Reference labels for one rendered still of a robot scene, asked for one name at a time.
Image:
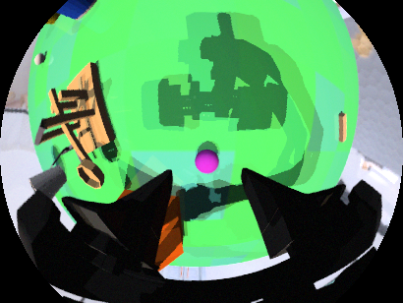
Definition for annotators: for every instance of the dark blue mug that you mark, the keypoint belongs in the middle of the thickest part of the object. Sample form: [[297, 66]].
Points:
[[76, 8]]

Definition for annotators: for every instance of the purple ball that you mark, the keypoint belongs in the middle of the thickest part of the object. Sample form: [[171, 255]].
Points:
[[207, 161]]

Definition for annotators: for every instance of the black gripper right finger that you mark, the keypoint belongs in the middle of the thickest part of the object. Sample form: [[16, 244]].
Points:
[[281, 212]]

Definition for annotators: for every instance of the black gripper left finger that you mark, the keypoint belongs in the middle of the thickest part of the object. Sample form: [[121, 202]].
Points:
[[134, 221]]

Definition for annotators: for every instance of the dark grey cup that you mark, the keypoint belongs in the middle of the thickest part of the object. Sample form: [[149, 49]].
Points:
[[49, 182]]

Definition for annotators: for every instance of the pale pink ball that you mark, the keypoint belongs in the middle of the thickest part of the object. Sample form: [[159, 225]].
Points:
[[39, 58]]

